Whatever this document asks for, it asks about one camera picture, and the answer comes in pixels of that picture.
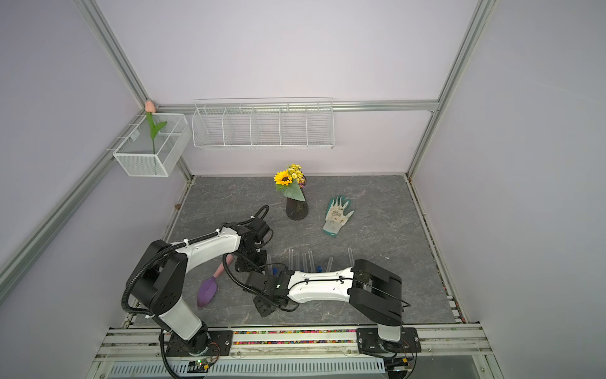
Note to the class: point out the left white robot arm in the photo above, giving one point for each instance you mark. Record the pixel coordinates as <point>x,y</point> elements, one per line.
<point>159,287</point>

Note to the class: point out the purple scoop pink handle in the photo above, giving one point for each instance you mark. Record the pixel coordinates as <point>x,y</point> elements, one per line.
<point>209,287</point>

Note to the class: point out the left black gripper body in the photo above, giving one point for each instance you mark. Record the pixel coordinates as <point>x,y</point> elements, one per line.
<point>252,260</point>

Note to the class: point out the dark glass flower vase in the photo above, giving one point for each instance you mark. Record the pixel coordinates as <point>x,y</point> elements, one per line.
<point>296,210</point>

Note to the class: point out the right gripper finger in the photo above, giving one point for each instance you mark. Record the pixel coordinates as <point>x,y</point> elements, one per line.
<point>260,303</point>
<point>271,309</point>

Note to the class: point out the white vented cable duct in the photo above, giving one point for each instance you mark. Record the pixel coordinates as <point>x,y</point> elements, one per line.
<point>253,368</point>

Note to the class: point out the pink artificial tulip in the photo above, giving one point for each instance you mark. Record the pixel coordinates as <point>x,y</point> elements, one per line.
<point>154,128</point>

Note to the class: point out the green circuit board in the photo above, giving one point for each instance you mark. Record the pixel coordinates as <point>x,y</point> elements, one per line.
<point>199,367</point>

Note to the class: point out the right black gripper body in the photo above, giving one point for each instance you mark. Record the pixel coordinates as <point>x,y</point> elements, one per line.
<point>263,306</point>

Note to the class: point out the white mesh wall basket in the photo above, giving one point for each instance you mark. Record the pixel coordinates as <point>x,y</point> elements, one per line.
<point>134,153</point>

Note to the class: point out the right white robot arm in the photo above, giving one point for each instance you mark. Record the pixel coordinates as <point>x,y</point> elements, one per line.
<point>372,290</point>

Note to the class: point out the clear test tube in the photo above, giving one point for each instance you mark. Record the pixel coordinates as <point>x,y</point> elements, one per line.
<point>350,255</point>

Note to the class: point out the white wire wall shelf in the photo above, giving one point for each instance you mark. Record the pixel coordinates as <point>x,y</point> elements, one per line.
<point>306,122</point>

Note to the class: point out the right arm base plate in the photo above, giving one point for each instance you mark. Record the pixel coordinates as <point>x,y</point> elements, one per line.
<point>370,342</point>

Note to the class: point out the yellow sunflower bouquet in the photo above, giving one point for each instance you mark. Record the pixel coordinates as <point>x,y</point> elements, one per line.
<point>291,182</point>

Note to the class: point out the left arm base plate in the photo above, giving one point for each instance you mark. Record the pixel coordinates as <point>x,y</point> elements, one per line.
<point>209,343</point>

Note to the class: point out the green white work glove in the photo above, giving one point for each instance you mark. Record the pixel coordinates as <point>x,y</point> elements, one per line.
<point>337,215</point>

